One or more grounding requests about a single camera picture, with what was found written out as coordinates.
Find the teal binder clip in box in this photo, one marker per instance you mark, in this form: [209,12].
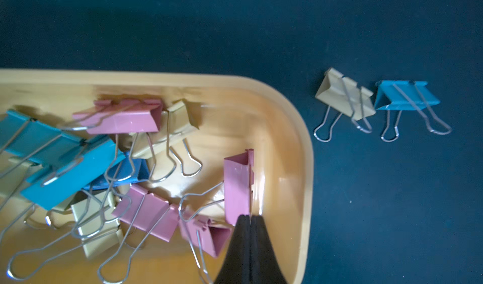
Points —
[49,188]

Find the pink binder clip in box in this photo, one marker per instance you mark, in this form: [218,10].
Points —
[108,117]

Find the teal binder clip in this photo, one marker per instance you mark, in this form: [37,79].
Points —
[49,188]
[397,96]

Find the yellow binder clip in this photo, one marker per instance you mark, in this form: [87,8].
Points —
[344,96]

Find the yellow plastic storage box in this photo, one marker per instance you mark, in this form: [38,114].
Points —
[233,114]

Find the pink binder clip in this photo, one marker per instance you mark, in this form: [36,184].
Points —
[238,178]
[108,117]

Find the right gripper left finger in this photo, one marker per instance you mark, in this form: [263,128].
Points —
[236,266]

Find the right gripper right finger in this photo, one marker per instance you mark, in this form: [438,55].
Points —
[264,267]

